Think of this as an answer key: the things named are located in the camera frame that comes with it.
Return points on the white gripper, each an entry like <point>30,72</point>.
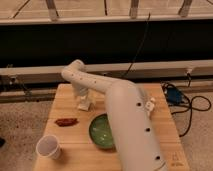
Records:
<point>82,91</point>

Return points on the white sponge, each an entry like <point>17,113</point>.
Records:
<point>83,104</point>

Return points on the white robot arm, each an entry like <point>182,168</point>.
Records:
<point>125,104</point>

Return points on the green ceramic bowl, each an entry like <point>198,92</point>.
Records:
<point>100,132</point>

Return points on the dark red object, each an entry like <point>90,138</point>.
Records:
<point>63,122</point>

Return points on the white bottle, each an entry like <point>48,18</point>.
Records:
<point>150,105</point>

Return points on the white paper cup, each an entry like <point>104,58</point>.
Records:
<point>48,146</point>

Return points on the blue device on floor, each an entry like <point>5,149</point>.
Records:
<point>174,96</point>

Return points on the metal rail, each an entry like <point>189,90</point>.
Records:
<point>139,70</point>

